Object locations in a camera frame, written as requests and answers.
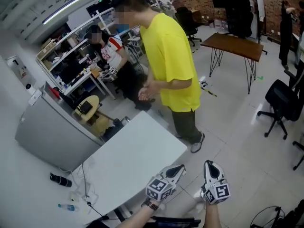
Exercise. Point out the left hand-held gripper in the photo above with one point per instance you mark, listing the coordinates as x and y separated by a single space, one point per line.
158 189

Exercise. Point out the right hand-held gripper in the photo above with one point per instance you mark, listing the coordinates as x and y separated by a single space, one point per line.
217 191

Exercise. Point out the person's left forearm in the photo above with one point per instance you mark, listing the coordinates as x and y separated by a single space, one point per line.
139 217

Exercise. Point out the person's right forearm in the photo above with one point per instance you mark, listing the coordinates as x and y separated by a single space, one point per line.
215 216

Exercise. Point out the dark metal wristwatch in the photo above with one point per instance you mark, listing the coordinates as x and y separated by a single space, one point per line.
150 204

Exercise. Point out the white folding table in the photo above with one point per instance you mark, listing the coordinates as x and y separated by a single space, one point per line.
133 155

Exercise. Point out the black office chair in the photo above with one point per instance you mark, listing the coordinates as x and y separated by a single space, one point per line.
187 22
299 153
282 101

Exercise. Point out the clear plastic water bottle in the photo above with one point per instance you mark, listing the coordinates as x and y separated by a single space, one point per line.
69 207

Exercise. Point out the black insulated bottle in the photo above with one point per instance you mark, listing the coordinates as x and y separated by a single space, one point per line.
62 180

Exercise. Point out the round wooden stool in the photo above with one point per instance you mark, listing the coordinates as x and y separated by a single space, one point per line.
86 108

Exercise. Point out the grey metal cabinet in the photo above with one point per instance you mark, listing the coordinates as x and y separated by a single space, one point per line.
54 129

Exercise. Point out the red cone-shaped object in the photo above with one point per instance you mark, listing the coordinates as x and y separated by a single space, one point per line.
54 92

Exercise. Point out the brown wooden table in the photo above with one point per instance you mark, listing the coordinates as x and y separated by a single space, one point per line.
234 46

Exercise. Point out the black computer monitor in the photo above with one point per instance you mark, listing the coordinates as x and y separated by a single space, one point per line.
70 72

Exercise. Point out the white shelving unit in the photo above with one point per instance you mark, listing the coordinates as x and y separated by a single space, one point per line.
78 53

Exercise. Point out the white round device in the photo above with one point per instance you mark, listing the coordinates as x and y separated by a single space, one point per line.
30 89

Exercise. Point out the white whiteboard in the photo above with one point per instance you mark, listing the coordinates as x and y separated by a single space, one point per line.
260 6

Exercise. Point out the long ceiling light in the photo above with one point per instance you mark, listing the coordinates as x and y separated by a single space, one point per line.
65 7

